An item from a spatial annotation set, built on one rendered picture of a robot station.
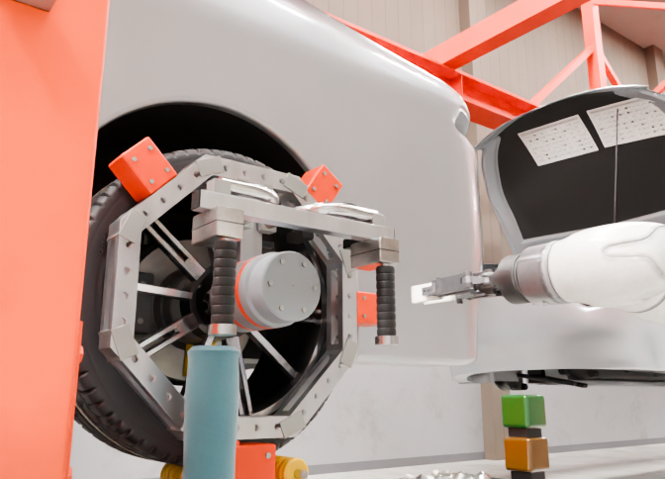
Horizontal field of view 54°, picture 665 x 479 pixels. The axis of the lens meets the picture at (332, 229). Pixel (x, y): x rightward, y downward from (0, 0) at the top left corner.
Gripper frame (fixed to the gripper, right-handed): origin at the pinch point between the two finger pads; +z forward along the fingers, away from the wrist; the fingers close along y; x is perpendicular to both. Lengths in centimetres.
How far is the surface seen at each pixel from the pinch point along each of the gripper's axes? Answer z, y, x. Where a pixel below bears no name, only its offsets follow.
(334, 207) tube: 14.4, -10.2, 17.1
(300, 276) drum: 18.0, -15.4, 3.9
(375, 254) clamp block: 11.9, -2.5, 8.5
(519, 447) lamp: -26.7, -14.2, -23.2
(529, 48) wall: 400, 633, 449
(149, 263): 58, -28, 11
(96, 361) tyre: 41, -43, -11
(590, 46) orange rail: 280, 573, 378
